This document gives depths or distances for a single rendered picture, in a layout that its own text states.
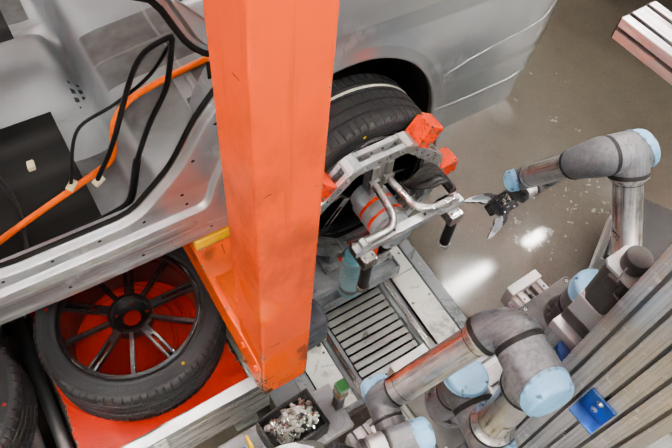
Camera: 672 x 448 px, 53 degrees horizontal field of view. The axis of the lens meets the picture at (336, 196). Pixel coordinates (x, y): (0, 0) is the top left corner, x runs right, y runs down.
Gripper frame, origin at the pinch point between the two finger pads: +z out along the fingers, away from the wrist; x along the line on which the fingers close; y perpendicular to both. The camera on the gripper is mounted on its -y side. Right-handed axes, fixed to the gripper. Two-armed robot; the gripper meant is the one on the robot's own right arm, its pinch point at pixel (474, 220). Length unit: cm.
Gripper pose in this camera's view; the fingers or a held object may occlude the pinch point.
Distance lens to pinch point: 237.3
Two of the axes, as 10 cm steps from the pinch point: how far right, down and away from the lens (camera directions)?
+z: -8.4, 4.7, -2.8
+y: 1.7, -2.6, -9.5
